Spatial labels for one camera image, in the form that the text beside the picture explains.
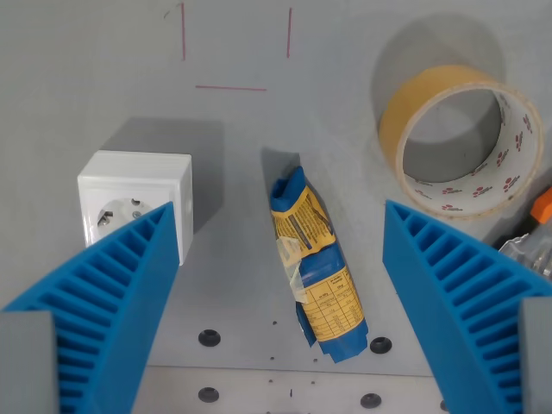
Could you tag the blue and yellow bag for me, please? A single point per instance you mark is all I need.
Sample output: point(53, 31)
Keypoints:
point(321, 280)

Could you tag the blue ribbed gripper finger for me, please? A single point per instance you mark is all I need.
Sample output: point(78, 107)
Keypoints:
point(108, 302)
point(466, 310)

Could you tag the yellow packing tape roll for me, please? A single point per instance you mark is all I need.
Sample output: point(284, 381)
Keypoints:
point(405, 108)

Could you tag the orange capped tool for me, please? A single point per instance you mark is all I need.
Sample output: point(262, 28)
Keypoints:
point(544, 207)

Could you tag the clear plastic packaging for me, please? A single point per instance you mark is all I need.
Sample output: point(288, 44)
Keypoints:
point(532, 250)

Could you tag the white wall power socket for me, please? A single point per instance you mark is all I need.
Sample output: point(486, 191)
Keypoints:
point(129, 181)

